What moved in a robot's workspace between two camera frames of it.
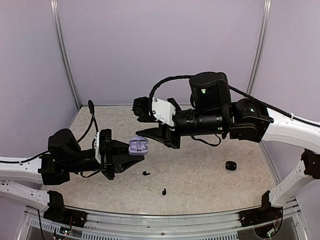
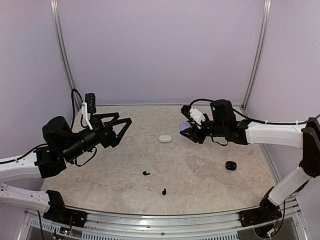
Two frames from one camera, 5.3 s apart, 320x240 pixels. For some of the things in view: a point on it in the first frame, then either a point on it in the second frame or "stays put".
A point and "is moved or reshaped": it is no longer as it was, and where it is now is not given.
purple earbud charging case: [138, 146] is moved or reshaped
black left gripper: [112, 155] -> [109, 138]
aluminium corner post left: [62, 43] stays put
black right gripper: [159, 134] -> [194, 135]
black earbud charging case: [231, 165] stays put
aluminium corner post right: [262, 40] stays put
